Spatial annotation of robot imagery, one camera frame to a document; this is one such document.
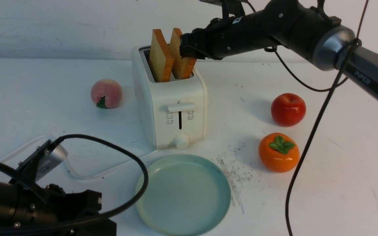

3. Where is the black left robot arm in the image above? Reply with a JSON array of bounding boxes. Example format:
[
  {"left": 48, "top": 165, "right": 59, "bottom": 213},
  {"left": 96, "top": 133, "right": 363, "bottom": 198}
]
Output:
[{"left": 0, "top": 182, "right": 102, "bottom": 229}]

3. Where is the red toy apple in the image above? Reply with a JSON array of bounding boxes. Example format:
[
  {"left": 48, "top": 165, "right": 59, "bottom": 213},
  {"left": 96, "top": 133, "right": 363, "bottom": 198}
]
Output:
[{"left": 271, "top": 93, "right": 306, "bottom": 127}]

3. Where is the pink toy peach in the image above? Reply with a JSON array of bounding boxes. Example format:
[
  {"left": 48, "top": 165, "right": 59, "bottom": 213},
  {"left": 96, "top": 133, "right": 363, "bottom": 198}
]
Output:
[{"left": 90, "top": 79, "right": 123, "bottom": 109}]

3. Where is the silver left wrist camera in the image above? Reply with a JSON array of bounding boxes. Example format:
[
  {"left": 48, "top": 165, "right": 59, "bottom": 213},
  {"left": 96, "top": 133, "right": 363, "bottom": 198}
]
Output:
[{"left": 15, "top": 139, "right": 69, "bottom": 182}]

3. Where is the white toaster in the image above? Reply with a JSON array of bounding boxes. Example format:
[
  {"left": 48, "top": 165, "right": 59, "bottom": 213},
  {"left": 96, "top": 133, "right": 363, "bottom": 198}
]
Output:
[{"left": 132, "top": 46, "right": 208, "bottom": 149}]

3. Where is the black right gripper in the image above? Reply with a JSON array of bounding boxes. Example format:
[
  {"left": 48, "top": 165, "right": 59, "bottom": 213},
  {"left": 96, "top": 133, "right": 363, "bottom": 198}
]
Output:
[{"left": 179, "top": 16, "right": 275, "bottom": 60}]

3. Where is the white toaster power cable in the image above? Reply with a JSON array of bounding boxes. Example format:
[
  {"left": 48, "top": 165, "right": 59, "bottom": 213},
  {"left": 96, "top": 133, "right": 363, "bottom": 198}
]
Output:
[{"left": 0, "top": 135, "right": 160, "bottom": 180}]

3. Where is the black camera cable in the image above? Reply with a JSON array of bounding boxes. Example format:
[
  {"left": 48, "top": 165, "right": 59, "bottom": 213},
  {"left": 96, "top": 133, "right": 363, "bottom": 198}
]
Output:
[
  {"left": 0, "top": 134, "right": 149, "bottom": 235},
  {"left": 264, "top": 0, "right": 370, "bottom": 236}
]

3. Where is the light green round plate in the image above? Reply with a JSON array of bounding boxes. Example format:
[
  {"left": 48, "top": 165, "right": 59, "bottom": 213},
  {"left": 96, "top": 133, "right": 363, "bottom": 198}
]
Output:
[{"left": 136, "top": 154, "right": 232, "bottom": 236}]

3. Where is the black right camera cable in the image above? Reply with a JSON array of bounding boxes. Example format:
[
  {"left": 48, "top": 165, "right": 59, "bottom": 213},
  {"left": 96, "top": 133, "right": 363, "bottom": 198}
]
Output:
[{"left": 264, "top": 0, "right": 370, "bottom": 236}]

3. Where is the black left camera cable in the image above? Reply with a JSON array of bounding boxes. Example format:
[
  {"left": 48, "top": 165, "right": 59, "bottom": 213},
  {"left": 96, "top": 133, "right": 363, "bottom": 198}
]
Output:
[{"left": 0, "top": 134, "right": 149, "bottom": 235}]

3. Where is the toast slice slot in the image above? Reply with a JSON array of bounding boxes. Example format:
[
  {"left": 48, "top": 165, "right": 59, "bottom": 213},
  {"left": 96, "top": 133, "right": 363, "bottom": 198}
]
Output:
[
  {"left": 148, "top": 29, "right": 174, "bottom": 82},
  {"left": 169, "top": 28, "right": 197, "bottom": 79}
]

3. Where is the orange toy persimmon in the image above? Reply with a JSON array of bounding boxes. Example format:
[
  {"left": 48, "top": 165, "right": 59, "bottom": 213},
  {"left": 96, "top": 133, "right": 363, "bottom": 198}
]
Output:
[{"left": 258, "top": 133, "right": 300, "bottom": 173}]

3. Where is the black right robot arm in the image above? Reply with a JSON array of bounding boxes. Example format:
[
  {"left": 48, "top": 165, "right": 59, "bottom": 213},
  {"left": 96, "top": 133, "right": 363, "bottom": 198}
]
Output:
[{"left": 179, "top": 0, "right": 378, "bottom": 101}]

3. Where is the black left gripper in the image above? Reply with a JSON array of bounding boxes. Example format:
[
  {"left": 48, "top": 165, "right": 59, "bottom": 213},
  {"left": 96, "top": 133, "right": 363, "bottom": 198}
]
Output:
[{"left": 28, "top": 184, "right": 117, "bottom": 236}]

